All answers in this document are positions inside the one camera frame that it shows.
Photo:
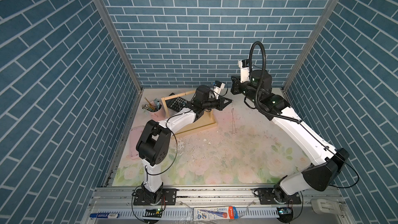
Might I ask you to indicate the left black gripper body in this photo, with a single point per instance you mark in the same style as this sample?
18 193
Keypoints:
210 104

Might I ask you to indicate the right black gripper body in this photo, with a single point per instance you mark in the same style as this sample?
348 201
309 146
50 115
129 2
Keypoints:
243 90

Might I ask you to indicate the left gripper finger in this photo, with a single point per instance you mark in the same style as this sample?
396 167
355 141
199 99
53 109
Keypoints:
222 105
224 101

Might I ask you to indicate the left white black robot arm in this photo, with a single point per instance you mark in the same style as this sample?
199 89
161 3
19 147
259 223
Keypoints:
153 144

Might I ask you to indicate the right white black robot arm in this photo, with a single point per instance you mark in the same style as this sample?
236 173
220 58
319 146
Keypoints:
326 161

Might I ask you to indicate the wooden jewelry display stand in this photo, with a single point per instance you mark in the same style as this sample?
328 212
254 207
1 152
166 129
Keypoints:
186 116

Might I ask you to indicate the black calculator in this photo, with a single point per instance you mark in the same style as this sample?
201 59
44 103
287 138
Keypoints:
176 104

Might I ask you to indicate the pink pen holder cup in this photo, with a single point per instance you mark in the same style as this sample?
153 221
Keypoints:
155 109

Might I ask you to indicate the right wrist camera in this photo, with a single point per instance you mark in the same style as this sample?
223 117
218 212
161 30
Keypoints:
244 66

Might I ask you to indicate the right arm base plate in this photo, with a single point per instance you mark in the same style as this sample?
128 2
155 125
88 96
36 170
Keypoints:
269 196

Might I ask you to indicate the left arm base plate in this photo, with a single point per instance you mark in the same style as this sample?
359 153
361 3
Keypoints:
163 196

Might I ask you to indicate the white plastic bracket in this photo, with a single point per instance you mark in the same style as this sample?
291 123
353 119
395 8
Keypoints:
324 206

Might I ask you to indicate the aluminium front rail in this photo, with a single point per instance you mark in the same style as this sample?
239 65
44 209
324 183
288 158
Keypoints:
114 205

